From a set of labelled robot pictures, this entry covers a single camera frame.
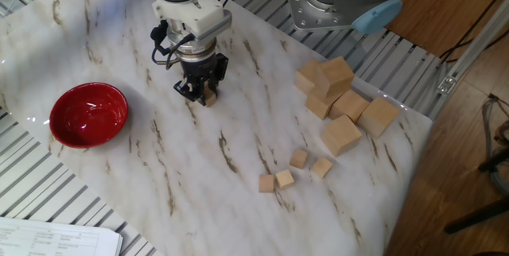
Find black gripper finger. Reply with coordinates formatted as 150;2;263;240
206;52;231;96
173;77;206;104

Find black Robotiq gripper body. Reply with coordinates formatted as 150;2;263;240
180;52;220;87

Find small wooden cube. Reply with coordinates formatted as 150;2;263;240
202;84;218;108
274;169;296;190
258;173;275;193
289;149;309;170
311;157;334;179

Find large wooden cube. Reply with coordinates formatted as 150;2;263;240
320;114;363;157
328;90;370;126
294;58;323;95
305;87;339;121
316;56;356;100
356;96;401;140

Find white printed paper stack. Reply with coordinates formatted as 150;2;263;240
0;216;123;256

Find white marble pattern board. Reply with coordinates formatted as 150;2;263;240
0;0;433;256

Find red bowl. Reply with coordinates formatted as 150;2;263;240
49;82;130;149

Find black chair base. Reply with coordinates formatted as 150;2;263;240
443;148;509;235

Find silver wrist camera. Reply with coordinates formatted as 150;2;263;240
194;9;234;46

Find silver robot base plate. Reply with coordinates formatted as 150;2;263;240
284;0;359;33

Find aluminium frame profile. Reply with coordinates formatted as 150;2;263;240
428;0;509;121

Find black floor cable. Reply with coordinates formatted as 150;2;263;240
439;0;509;64

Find grey cable bundle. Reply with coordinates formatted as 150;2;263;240
481;93;509;196

